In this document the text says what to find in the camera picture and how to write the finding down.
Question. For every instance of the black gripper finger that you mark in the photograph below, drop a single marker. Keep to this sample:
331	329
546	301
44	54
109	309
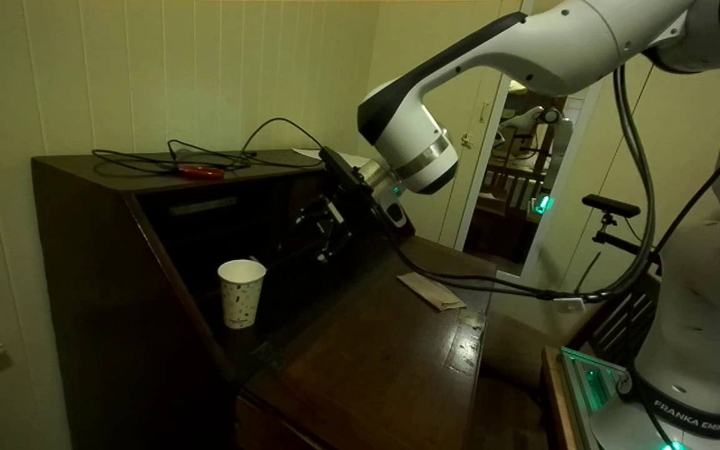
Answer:
310	217
331	243

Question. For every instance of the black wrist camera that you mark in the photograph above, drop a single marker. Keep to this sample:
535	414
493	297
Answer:
335	166

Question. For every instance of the white framed wall mirror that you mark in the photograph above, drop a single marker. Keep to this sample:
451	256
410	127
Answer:
501	226

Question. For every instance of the folded beige paper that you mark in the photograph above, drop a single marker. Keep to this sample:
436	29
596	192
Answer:
431	291

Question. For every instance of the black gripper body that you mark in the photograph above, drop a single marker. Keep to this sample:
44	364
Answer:
350	213

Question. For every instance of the small red object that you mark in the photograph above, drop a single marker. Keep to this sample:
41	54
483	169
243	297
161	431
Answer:
201	174

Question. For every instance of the dark slatted wooden chair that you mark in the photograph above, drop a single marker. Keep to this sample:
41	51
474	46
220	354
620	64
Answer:
619	321

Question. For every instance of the white dotted paper cup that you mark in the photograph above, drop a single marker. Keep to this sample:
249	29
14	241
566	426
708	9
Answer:
241	301

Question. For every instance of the light wooden robot stand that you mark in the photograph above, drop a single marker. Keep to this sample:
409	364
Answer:
556	402

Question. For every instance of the dark wooden secretary desk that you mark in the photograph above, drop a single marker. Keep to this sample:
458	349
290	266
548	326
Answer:
375	367

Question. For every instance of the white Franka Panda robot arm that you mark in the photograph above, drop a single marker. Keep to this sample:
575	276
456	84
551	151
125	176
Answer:
543	51

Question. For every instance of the black camera on stand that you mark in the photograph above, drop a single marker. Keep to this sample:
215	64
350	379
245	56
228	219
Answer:
610	203

